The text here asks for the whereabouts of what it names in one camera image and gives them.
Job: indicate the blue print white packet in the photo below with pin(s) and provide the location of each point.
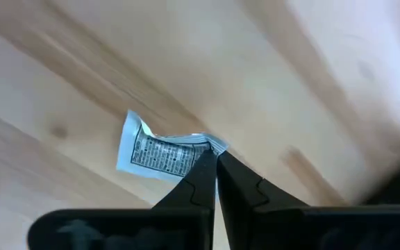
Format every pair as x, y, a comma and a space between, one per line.
158, 156

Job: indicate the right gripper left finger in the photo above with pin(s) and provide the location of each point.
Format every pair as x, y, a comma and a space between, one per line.
200, 187

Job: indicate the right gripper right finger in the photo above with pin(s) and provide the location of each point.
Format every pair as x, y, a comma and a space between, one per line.
238, 187

